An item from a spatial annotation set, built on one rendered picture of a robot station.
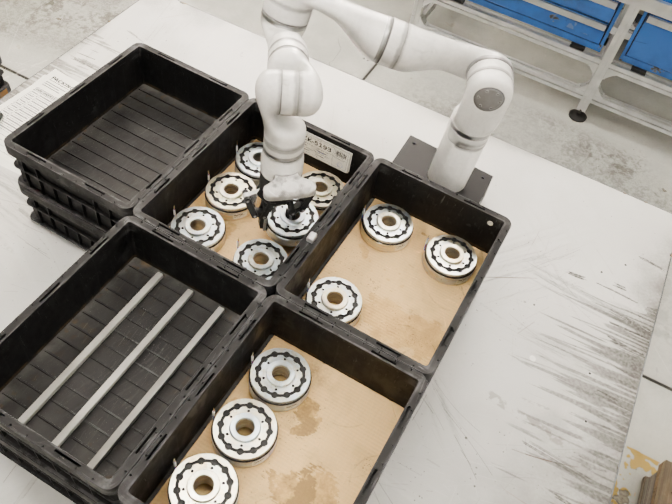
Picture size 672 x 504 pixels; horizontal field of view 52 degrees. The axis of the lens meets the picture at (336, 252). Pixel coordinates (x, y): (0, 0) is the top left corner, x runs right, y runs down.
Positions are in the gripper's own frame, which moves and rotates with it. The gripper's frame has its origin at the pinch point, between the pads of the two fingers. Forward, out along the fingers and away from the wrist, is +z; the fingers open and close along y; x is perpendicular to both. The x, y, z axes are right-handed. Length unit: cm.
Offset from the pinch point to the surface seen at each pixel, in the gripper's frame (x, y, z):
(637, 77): -97, -175, 58
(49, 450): 40, 41, -6
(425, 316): 24.0, -23.4, 4.2
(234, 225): -3.5, 7.4, 4.4
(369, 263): 10.3, -16.6, 4.3
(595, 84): -106, -165, 68
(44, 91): -64, 43, 18
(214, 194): -9.4, 10.3, 1.2
